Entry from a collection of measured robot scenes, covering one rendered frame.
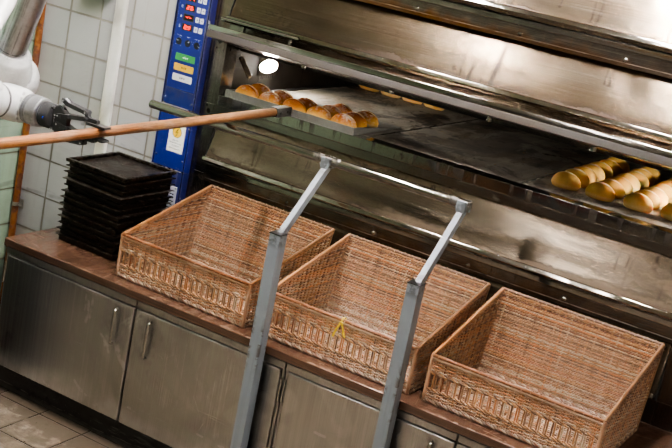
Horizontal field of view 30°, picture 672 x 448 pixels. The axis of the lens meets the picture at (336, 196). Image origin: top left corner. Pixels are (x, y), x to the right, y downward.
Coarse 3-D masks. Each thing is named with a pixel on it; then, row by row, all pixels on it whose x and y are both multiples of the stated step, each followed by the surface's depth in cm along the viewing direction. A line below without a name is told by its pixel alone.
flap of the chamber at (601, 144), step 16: (208, 32) 439; (256, 48) 429; (272, 48) 426; (304, 64) 427; (320, 64) 417; (368, 80) 409; (384, 80) 406; (416, 96) 410; (432, 96) 398; (448, 96) 395; (480, 112) 390; (496, 112) 388; (528, 128) 394; (544, 128) 380; (560, 128) 378; (592, 144) 373; (608, 144) 371; (640, 160) 380; (656, 160) 364
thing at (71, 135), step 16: (240, 112) 416; (256, 112) 423; (272, 112) 431; (96, 128) 355; (112, 128) 360; (128, 128) 366; (144, 128) 372; (160, 128) 379; (0, 144) 322; (16, 144) 327; (32, 144) 333
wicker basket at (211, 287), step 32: (224, 192) 456; (160, 224) 440; (192, 224) 456; (224, 224) 456; (256, 224) 449; (320, 224) 437; (128, 256) 430; (160, 256) 417; (192, 256) 459; (224, 256) 454; (256, 256) 447; (288, 256) 441; (160, 288) 418; (192, 288) 411; (224, 288) 404; (256, 288) 402; (224, 320) 405
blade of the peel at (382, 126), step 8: (232, 96) 454; (240, 96) 452; (248, 96) 450; (296, 96) 481; (256, 104) 449; (264, 104) 447; (272, 104) 445; (320, 104) 475; (296, 112) 441; (304, 120) 439; (312, 120) 438; (320, 120) 436; (328, 120) 435; (336, 128) 433; (344, 128) 432; (352, 128) 430; (360, 128) 434; (368, 128) 439; (376, 128) 444; (384, 128) 450; (392, 128) 455
